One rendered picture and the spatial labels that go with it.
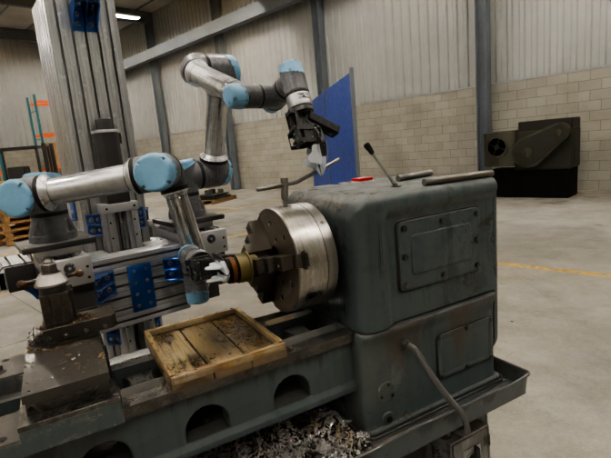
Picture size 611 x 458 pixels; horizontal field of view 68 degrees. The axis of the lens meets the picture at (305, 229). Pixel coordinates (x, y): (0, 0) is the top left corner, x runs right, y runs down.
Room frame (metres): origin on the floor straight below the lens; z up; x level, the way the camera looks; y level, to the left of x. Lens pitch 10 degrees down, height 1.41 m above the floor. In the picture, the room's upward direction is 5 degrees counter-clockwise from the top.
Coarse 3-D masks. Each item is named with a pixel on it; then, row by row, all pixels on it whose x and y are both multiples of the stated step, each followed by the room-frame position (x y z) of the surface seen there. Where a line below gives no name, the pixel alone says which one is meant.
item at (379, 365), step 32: (320, 320) 1.40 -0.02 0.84; (416, 320) 1.29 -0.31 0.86; (448, 320) 1.36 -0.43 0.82; (480, 320) 1.42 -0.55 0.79; (352, 352) 1.25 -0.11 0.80; (384, 352) 1.24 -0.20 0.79; (448, 352) 1.35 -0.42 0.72; (480, 352) 1.42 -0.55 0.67; (384, 384) 1.23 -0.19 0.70; (416, 384) 1.29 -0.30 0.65; (448, 384) 1.36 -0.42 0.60; (480, 384) 1.41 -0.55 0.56; (352, 416) 1.27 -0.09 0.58; (384, 416) 1.23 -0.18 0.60; (416, 416) 1.28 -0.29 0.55
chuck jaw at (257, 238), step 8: (248, 224) 1.35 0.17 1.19; (256, 224) 1.35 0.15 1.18; (248, 232) 1.36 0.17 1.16; (256, 232) 1.33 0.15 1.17; (264, 232) 1.34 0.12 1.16; (248, 240) 1.31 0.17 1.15; (256, 240) 1.32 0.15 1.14; (264, 240) 1.32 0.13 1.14; (248, 248) 1.29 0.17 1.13; (256, 248) 1.30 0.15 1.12; (264, 248) 1.30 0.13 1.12; (272, 248) 1.32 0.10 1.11
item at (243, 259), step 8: (232, 256) 1.27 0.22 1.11; (240, 256) 1.24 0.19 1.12; (248, 256) 1.24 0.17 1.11; (256, 256) 1.27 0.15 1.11; (232, 264) 1.22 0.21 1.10; (240, 264) 1.22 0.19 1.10; (248, 264) 1.23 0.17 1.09; (232, 272) 1.21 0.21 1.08; (240, 272) 1.22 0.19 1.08; (248, 272) 1.22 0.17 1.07; (232, 280) 1.21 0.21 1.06; (240, 280) 1.23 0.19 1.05; (248, 280) 1.24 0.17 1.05
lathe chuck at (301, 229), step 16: (272, 208) 1.30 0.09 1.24; (288, 208) 1.30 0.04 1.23; (304, 208) 1.30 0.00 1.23; (272, 224) 1.30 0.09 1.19; (288, 224) 1.22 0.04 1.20; (304, 224) 1.24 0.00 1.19; (272, 240) 1.31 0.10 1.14; (288, 240) 1.21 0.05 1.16; (304, 240) 1.20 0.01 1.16; (320, 240) 1.22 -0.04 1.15; (320, 256) 1.20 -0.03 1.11; (288, 272) 1.23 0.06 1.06; (304, 272) 1.18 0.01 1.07; (320, 272) 1.20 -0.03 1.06; (288, 288) 1.24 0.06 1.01; (304, 288) 1.19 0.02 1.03; (320, 288) 1.22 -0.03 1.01; (288, 304) 1.25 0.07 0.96; (304, 304) 1.23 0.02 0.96
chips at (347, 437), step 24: (264, 432) 1.23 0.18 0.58; (288, 432) 1.20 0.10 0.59; (312, 432) 1.25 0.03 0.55; (336, 432) 1.19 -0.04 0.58; (360, 432) 1.18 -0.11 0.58; (216, 456) 1.16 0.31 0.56; (240, 456) 1.15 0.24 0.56; (264, 456) 1.15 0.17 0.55; (288, 456) 1.10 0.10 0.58; (312, 456) 1.07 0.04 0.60; (336, 456) 1.09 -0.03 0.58
